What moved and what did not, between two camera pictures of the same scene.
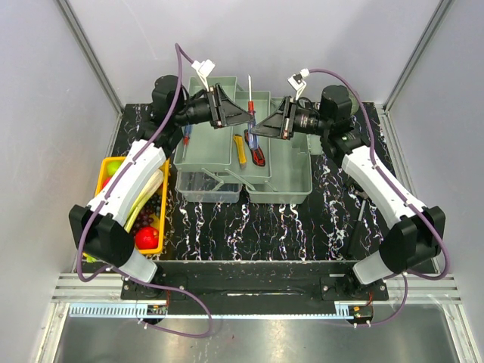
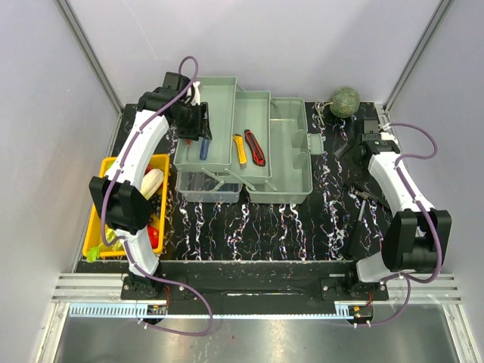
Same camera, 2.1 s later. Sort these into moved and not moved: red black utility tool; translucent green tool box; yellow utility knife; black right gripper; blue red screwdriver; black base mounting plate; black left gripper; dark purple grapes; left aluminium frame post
Moved: black left gripper; black right gripper; blue red screwdriver
Not moved: dark purple grapes; yellow utility knife; red black utility tool; black base mounting plate; left aluminium frame post; translucent green tool box
